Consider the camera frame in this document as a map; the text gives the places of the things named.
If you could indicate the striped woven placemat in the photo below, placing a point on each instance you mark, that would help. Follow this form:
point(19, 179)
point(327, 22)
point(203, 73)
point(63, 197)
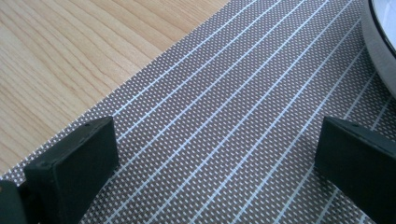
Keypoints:
point(218, 124)

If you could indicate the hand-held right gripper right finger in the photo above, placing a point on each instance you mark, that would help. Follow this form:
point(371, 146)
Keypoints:
point(361, 168)

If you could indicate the cream bowl with dark rim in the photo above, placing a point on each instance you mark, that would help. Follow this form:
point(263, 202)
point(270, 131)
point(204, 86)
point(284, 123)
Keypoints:
point(378, 53)

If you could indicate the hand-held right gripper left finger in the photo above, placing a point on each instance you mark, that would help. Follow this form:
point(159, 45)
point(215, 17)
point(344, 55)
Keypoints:
point(71, 168)

